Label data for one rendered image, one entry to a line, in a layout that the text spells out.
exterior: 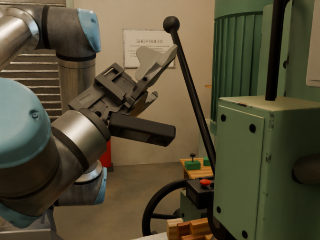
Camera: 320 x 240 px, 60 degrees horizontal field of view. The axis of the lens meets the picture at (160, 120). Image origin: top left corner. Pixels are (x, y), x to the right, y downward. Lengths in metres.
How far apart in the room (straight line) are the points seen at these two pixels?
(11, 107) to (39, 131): 0.03
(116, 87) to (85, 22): 0.37
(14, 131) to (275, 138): 0.23
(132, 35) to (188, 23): 0.71
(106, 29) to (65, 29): 2.66
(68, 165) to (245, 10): 0.36
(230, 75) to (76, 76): 0.49
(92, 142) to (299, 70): 0.29
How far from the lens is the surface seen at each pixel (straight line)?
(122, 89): 0.49
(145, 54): 0.50
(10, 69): 3.57
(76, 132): 0.42
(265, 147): 0.26
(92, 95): 0.48
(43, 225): 1.08
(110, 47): 3.45
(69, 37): 0.81
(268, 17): 0.45
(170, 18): 0.58
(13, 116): 0.29
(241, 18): 0.50
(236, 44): 0.50
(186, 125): 3.69
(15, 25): 0.73
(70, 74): 0.85
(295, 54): 0.35
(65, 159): 0.41
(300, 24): 0.35
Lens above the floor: 1.34
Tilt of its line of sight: 12 degrees down
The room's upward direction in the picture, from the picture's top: straight up
